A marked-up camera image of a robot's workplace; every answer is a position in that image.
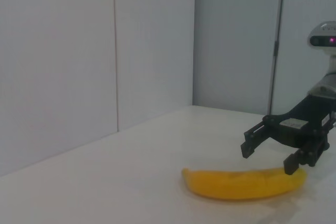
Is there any dark vertical pole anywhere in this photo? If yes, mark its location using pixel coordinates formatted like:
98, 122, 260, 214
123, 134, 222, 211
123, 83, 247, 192
269, 0, 286, 116

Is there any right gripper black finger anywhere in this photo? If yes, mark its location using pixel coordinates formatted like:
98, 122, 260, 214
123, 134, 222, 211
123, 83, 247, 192
282, 144, 320, 176
240, 121, 274, 159

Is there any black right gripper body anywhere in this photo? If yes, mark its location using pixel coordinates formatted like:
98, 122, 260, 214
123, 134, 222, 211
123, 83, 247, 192
262, 94, 336, 168

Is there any yellow banana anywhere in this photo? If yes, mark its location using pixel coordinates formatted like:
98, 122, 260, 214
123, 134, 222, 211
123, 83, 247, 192
181, 167, 308, 200

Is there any white robot head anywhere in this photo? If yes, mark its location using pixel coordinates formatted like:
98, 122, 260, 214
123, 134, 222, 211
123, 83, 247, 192
307, 20, 336, 74

